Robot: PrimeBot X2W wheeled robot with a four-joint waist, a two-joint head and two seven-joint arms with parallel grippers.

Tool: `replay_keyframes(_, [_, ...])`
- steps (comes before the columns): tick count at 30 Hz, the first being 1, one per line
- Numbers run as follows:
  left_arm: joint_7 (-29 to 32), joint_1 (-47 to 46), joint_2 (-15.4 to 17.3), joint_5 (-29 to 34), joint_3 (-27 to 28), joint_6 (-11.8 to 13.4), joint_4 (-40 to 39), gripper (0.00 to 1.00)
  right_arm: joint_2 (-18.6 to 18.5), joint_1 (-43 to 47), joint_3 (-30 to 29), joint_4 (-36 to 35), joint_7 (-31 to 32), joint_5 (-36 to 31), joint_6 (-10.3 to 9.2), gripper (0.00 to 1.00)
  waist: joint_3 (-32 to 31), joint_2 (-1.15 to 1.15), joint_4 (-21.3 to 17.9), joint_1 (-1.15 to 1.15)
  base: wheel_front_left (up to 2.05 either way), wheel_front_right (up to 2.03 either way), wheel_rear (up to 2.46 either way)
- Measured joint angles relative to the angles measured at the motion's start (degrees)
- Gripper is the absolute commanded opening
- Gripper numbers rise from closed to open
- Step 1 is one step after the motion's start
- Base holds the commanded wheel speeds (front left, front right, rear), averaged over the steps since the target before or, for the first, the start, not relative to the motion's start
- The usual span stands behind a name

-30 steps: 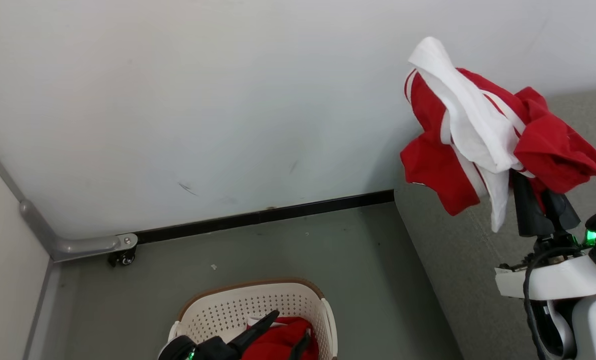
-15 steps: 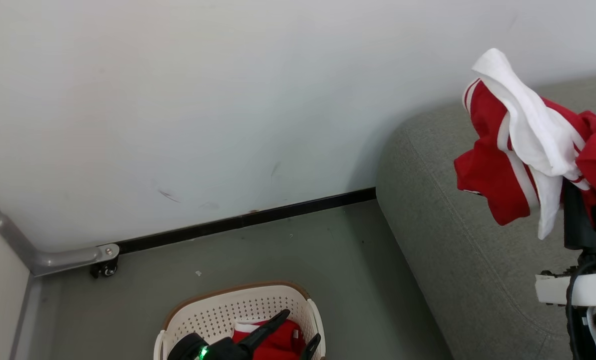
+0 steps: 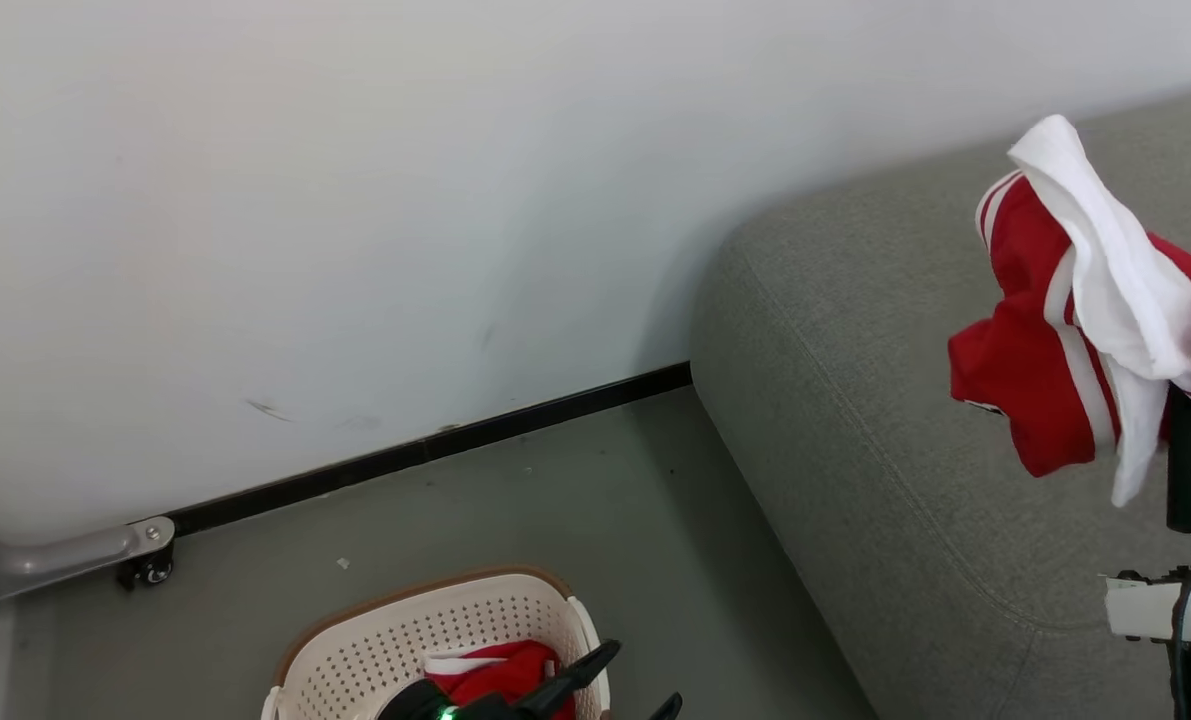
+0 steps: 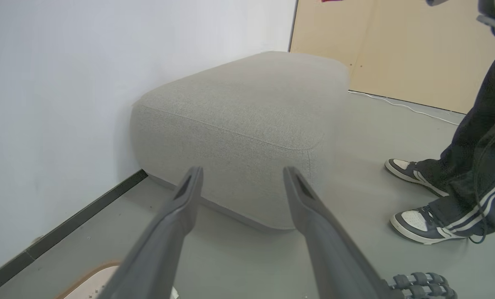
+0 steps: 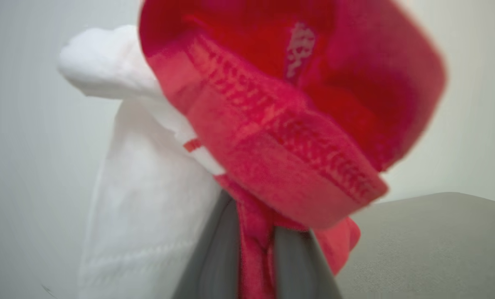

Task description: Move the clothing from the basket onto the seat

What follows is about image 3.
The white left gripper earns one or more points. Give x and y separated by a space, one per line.
495 710

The black left wrist camera module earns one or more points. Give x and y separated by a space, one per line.
415 705

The black baseboard strip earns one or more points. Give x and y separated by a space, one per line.
435 448

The red shorts white trim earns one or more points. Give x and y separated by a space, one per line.
495 680

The grey metal frame foot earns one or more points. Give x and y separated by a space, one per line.
65 555

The red white striped jersey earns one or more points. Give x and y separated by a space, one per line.
1025 370

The grey fabric sofa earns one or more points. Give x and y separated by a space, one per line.
905 500

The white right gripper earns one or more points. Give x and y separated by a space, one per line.
1140 610

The black caster wheel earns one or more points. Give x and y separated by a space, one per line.
147 570

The cream perforated laundry basket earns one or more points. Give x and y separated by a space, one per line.
375 660

